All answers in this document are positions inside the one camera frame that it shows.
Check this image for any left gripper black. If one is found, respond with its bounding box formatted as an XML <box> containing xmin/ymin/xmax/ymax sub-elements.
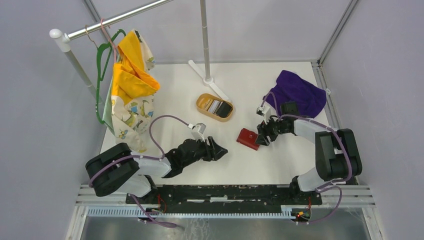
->
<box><xmin>182</xmin><ymin>135</ymin><xmax>228</xmax><ymax>168</ymax></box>

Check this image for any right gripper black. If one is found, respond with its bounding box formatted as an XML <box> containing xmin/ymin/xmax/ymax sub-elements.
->
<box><xmin>254</xmin><ymin>114</ymin><xmax>289</xmax><ymax>147</ymax></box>

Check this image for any red card holder wallet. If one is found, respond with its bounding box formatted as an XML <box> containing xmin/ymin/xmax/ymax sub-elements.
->
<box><xmin>236</xmin><ymin>128</ymin><xmax>260</xmax><ymax>151</ymax></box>

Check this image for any black credit card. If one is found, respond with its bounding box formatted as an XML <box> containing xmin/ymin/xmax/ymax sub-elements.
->
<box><xmin>214</xmin><ymin>101</ymin><xmax>233</xmax><ymax>118</ymax></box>

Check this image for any oval wooden tray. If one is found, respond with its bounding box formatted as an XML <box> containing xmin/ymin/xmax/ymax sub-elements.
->
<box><xmin>195</xmin><ymin>93</ymin><xmax>235</xmax><ymax>122</ymax></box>

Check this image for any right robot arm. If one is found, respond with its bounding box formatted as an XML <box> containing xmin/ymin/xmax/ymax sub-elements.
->
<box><xmin>255</xmin><ymin>102</ymin><xmax>363</xmax><ymax>204</ymax></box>

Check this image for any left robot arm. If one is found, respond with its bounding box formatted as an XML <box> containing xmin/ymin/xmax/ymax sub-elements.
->
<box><xmin>85</xmin><ymin>136</ymin><xmax>228</xmax><ymax>204</ymax></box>

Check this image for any silver credit card in tray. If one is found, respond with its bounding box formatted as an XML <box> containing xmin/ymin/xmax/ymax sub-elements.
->
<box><xmin>207</xmin><ymin>99</ymin><xmax>222</xmax><ymax>114</ymax></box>

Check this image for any purple cloth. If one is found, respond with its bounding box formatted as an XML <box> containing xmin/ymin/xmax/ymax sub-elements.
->
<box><xmin>263</xmin><ymin>70</ymin><xmax>327</xmax><ymax>118</ymax></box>

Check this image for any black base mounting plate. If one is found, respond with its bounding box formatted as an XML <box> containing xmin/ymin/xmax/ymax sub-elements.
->
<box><xmin>138</xmin><ymin>184</ymin><xmax>323</xmax><ymax>214</ymax></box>

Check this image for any yellow dinosaur print garment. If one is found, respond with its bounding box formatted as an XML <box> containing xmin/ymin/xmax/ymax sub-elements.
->
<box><xmin>108</xmin><ymin>29</ymin><xmax>161</xmax><ymax>153</ymax></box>

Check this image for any green clothes hanger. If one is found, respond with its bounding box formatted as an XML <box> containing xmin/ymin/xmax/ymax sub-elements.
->
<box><xmin>95</xmin><ymin>42</ymin><xmax>114</xmax><ymax>128</ymax></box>

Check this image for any metal clothes rack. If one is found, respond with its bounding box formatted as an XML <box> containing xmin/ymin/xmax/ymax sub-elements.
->
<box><xmin>49</xmin><ymin>0</ymin><xmax>230</xmax><ymax>104</ymax></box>

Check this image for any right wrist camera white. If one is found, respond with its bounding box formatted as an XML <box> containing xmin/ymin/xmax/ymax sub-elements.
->
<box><xmin>256</xmin><ymin>105</ymin><xmax>274</xmax><ymax>125</ymax></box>

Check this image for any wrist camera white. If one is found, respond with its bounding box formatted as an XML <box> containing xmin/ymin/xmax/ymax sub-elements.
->
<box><xmin>256</xmin><ymin>105</ymin><xmax>274</xmax><ymax>125</ymax></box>
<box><xmin>191</xmin><ymin>123</ymin><xmax>206</xmax><ymax>142</ymax></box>

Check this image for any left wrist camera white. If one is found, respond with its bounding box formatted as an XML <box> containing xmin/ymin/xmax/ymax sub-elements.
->
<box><xmin>191</xmin><ymin>123</ymin><xmax>206</xmax><ymax>142</ymax></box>

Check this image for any white cable duct strip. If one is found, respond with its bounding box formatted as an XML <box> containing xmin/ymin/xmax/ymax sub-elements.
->
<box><xmin>87</xmin><ymin>206</ymin><xmax>295</xmax><ymax>220</ymax></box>

